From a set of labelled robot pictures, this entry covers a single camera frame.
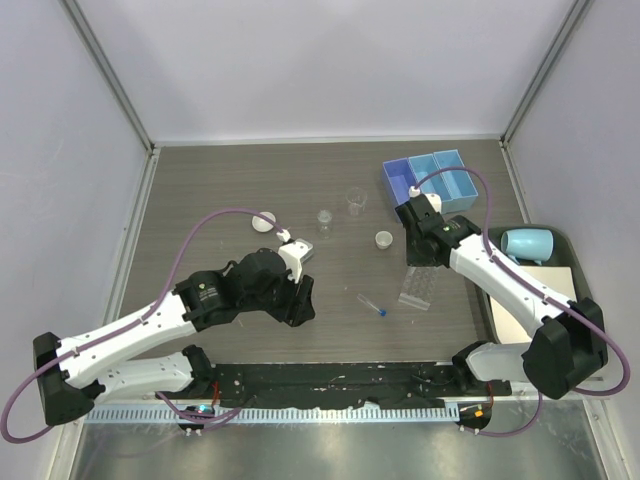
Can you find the slotted cable duct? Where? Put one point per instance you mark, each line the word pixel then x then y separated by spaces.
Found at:
pixel 369 413

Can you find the glass beaker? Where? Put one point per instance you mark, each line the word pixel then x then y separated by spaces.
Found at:
pixel 356 199

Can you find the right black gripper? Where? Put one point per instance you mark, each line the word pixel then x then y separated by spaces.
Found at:
pixel 413 258

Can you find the light blue middle bin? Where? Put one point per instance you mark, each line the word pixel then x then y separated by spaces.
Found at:
pixel 424 165

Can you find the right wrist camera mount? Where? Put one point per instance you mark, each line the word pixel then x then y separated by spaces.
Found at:
pixel 434 199

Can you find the light blue mug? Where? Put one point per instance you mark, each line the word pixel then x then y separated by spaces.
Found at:
pixel 529 244

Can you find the purple-blue plastic bin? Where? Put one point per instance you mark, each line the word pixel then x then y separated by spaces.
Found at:
pixel 397 178

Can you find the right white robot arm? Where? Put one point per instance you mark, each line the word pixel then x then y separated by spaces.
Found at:
pixel 564 348

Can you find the light blue bin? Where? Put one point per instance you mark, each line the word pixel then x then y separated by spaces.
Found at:
pixel 455 187
pixel 424 165

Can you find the blue-capped test tube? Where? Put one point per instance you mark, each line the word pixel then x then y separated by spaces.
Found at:
pixel 366 301

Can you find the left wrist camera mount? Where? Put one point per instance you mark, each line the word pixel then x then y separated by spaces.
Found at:
pixel 294 252

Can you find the small white crucible cup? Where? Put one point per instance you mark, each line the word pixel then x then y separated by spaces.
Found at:
pixel 383 239

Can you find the clear plastic tube rack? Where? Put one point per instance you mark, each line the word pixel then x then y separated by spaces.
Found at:
pixel 418 287

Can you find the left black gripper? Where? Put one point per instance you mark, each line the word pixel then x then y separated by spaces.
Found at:
pixel 299 307

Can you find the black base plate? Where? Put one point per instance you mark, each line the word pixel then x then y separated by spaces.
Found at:
pixel 338 386

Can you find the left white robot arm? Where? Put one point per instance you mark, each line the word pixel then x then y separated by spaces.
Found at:
pixel 77 373

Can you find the white ceramic bowl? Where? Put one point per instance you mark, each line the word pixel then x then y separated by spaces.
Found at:
pixel 263 222

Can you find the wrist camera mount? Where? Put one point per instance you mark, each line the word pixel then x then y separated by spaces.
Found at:
pixel 434 199
pixel 294 252

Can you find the white paper sheet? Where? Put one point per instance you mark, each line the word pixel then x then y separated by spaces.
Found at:
pixel 506 328

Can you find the small glass bottle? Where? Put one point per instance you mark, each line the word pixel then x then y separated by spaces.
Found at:
pixel 324 224

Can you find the light blue right bin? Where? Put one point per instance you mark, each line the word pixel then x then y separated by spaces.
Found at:
pixel 455 187

